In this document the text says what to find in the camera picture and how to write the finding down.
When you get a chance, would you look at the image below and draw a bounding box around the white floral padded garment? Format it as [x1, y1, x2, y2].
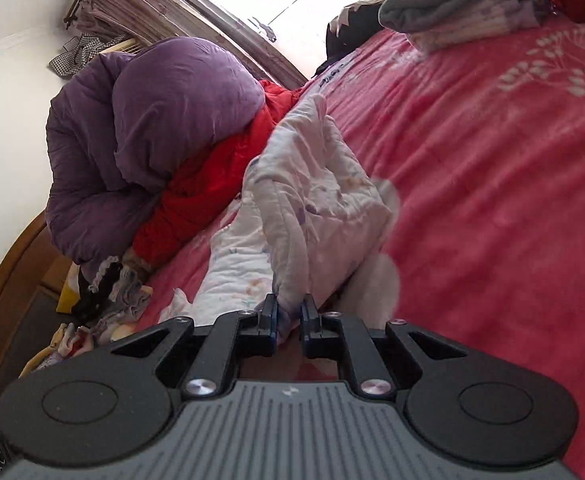
[159, 93, 399, 339]

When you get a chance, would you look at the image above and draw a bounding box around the pile of small clothes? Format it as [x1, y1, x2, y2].
[19, 257, 154, 377]

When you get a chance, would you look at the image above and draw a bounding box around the red padded jacket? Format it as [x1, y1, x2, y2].
[132, 81, 302, 269]

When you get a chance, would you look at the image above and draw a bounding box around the wooden headboard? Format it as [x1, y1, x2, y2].
[0, 214, 71, 396]

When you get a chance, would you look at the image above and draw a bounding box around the purple puffer jacket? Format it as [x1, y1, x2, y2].
[46, 37, 265, 278]

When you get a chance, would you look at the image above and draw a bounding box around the red floral bed sheet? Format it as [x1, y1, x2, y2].
[133, 18, 585, 480]

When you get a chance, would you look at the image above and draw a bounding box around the black garment near window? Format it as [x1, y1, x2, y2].
[315, 2, 382, 76]

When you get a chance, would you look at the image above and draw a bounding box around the black white checkered cloth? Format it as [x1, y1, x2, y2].
[47, 35, 124, 79]

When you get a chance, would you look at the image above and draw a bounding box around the beige pleated curtain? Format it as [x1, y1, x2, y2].
[64, 0, 307, 89]

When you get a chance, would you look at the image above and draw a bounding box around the white lilac folded garment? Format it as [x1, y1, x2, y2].
[406, 0, 550, 53]

